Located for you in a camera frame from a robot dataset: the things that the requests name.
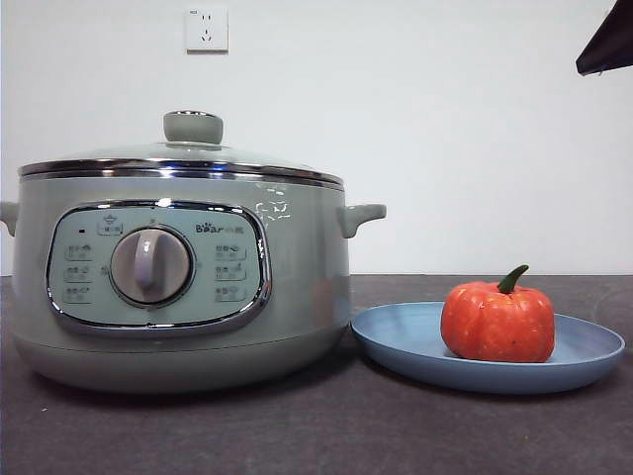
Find orange pumpkin with green stem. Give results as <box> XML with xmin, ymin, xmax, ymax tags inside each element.
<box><xmin>439</xmin><ymin>263</ymin><xmax>557</xmax><ymax>364</ymax></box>

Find glass lid with green knob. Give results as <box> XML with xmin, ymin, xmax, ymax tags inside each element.
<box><xmin>18</xmin><ymin>109</ymin><xmax>345</xmax><ymax>187</ymax></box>

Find blue round plate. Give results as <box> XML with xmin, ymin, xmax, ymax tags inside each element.
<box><xmin>350</xmin><ymin>301</ymin><xmax>627</xmax><ymax>396</ymax></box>

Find pale green electric steamer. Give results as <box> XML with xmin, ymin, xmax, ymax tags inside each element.
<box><xmin>0</xmin><ymin>171</ymin><xmax>388</xmax><ymax>396</ymax></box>

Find white wall socket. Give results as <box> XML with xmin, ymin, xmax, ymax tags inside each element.
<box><xmin>185</xmin><ymin>6</ymin><xmax>230</xmax><ymax>55</ymax></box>

